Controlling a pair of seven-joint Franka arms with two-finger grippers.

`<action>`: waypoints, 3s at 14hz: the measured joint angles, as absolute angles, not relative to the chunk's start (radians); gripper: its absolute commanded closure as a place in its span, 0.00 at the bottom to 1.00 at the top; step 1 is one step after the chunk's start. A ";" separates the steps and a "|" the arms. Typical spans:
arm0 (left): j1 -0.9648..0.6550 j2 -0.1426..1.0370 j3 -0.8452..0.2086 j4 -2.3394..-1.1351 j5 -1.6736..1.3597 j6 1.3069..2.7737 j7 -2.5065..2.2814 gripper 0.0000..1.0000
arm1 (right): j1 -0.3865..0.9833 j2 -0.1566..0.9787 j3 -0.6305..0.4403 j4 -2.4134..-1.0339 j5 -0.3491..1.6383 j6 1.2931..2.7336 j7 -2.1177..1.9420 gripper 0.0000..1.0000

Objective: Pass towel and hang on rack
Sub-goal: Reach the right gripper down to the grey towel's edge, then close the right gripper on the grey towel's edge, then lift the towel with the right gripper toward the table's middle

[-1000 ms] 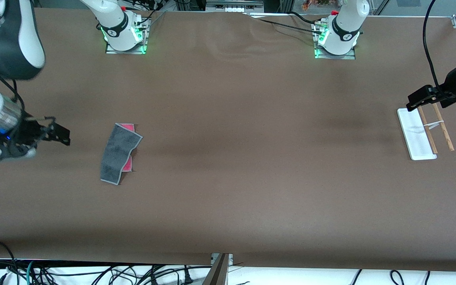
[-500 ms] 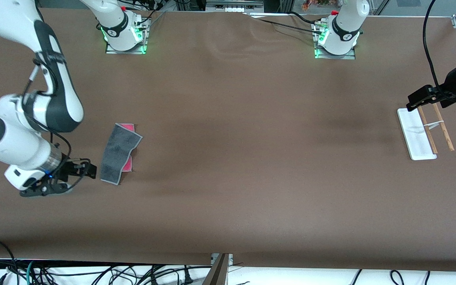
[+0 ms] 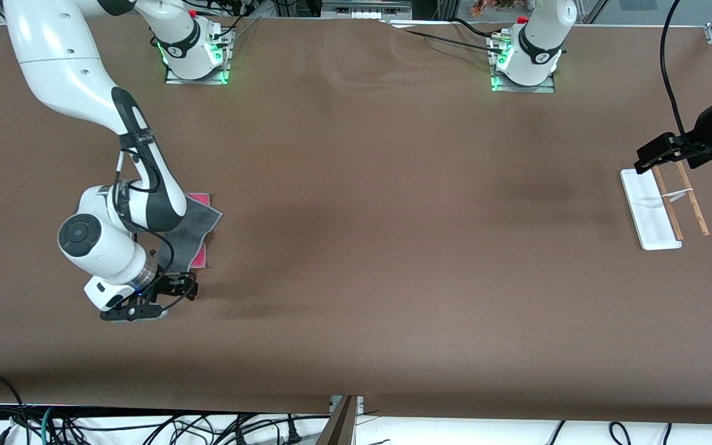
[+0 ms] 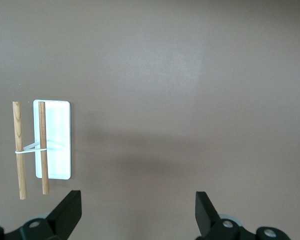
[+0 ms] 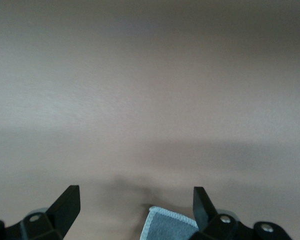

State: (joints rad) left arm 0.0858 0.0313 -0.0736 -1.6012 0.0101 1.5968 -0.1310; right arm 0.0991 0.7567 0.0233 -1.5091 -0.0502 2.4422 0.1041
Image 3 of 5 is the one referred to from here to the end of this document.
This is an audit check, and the grey and pink towel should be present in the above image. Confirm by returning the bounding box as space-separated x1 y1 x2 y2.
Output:
164 193 224 271

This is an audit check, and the white rack with wooden bars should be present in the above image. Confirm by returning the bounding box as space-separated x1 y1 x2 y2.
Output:
619 158 711 251

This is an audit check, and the dark support beam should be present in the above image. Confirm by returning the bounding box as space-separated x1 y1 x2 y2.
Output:
316 396 358 445

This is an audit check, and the white power strip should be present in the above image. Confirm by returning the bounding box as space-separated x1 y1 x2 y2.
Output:
322 0 412 19

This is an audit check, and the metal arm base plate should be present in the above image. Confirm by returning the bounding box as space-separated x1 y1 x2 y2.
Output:
491 34 556 93
164 28 230 85

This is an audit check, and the black cable with plug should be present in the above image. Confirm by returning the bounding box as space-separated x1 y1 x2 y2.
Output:
273 415 304 444

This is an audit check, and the thick black table cable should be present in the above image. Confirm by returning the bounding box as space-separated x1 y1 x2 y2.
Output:
451 17 502 38

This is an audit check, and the thin black table cable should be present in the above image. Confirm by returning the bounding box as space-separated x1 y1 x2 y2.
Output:
379 20 505 55

